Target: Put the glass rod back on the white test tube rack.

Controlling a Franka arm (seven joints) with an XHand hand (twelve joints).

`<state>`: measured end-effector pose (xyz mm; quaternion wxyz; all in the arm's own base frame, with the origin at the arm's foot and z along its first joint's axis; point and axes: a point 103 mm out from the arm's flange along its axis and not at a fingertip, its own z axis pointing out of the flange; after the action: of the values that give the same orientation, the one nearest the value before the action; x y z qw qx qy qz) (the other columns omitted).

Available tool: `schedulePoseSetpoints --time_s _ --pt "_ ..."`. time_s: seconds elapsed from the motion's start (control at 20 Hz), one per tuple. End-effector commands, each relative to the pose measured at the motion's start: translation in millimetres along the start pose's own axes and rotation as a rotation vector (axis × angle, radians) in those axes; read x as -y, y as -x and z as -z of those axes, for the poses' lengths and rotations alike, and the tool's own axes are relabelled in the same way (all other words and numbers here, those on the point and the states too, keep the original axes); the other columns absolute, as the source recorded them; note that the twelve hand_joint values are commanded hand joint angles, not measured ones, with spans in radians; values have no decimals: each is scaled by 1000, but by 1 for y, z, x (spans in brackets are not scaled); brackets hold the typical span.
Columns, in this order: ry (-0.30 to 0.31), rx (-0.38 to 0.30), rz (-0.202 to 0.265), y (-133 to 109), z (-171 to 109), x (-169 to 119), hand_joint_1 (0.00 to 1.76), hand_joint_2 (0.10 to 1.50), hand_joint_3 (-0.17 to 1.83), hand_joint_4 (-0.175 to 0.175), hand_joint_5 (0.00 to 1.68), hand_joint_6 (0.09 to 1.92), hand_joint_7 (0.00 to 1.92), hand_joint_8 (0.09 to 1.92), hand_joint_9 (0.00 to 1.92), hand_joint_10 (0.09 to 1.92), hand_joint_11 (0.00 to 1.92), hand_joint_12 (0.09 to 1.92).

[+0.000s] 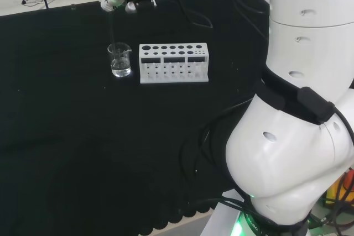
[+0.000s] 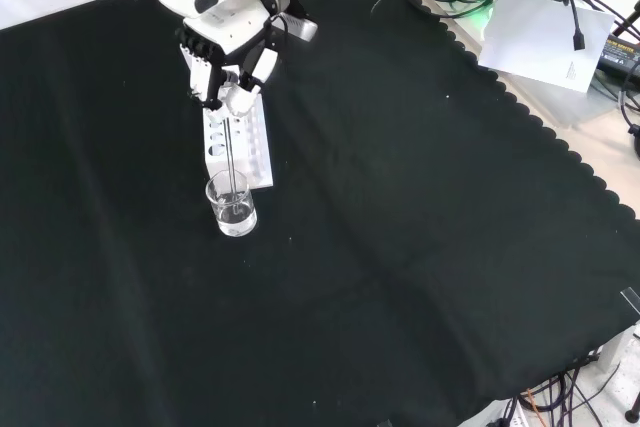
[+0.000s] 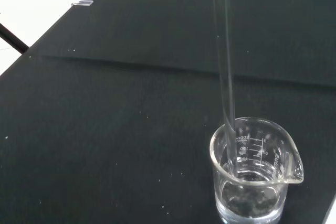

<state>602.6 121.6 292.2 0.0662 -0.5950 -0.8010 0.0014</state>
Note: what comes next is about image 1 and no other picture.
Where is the clear glass rod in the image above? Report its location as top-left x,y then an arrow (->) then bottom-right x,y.
107,9 -> 117,51

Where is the white test tube rack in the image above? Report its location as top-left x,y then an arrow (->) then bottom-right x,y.
138,43 -> 210,85

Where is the clear glass beaker with water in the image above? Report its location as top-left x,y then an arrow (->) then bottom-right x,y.
107,41 -> 132,78

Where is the black bench cloth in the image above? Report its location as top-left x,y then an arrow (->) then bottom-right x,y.
0,0 -> 270,236

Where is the yellow stop button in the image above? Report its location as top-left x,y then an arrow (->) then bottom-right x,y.
325,169 -> 354,207

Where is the black cable bundle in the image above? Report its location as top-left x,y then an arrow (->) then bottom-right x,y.
179,96 -> 254,236

